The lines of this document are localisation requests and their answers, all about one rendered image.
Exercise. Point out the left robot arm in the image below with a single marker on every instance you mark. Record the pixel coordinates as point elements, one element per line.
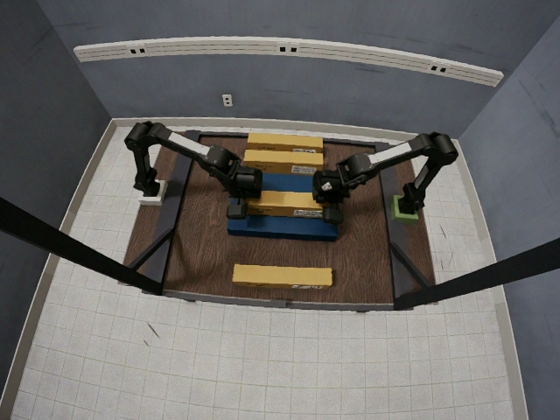
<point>211,157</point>

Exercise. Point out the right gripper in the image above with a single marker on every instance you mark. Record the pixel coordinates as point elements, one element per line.
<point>333,215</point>

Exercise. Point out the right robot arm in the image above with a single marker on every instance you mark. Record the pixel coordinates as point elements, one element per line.
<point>366,165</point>

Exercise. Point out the yellow cardboard carton side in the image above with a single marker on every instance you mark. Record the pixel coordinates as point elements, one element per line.
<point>282,277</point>
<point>284,162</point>
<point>278,142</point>
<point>290,204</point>

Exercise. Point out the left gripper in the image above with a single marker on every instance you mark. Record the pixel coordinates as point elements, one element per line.
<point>238,210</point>

